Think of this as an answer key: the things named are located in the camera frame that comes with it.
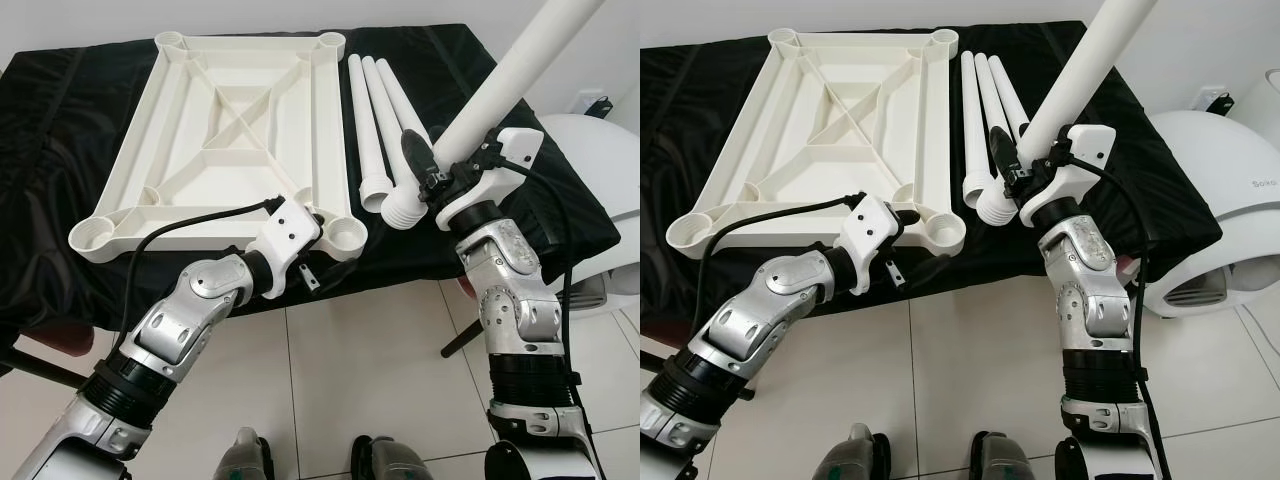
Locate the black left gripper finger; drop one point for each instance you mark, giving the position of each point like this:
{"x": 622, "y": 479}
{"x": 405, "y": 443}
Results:
{"x": 326, "y": 216}
{"x": 908, "y": 216}

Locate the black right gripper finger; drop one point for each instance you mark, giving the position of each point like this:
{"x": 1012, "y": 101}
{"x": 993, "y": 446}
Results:
{"x": 417, "y": 155}
{"x": 1004, "y": 152}

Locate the white plastic table top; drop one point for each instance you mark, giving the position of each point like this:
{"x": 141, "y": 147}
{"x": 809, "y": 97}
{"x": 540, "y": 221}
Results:
{"x": 790, "y": 110}
{"x": 180, "y": 110}

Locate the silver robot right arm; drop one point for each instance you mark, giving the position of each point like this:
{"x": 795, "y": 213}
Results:
{"x": 1095, "y": 300}
{"x": 515, "y": 300}

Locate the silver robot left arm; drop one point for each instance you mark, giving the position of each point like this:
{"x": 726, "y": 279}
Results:
{"x": 760, "y": 320}
{"x": 180, "y": 320}

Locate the white rounded appliance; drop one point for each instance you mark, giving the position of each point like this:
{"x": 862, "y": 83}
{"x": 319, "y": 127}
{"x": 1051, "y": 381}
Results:
{"x": 600, "y": 170}
{"x": 1220, "y": 170}

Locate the silver robot right leg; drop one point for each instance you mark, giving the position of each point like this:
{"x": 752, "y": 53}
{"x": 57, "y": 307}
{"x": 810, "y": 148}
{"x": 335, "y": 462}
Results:
{"x": 390, "y": 462}
{"x": 1005, "y": 460}

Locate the white rounded bin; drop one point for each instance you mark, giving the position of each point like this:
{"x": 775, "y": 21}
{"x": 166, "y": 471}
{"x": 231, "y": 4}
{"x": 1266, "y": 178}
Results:
{"x": 1262, "y": 100}

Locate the red padded seat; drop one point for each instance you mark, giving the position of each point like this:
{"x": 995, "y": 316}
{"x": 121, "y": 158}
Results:
{"x": 70, "y": 340}
{"x": 650, "y": 334}

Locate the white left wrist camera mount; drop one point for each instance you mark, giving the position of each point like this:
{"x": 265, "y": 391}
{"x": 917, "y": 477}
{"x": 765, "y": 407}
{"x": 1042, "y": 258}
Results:
{"x": 290, "y": 235}
{"x": 868, "y": 235}

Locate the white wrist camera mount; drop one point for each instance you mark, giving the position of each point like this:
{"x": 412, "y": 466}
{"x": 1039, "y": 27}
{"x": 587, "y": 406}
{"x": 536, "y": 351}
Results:
{"x": 1092, "y": 145}
{"x": 290, "y": 235}
{"x": 520, "y": 145}
{"x": 868, "y": 235}

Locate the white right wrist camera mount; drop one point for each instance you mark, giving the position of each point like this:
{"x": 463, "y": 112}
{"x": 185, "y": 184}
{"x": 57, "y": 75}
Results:
{"x": 1092, "y": 145}
{"x": 520, "y": 145}

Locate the white wall socket with plug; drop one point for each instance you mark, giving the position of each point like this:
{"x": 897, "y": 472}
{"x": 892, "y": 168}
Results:
{"x": 1213, "y": 100}
{"x": 592, "y": 102}

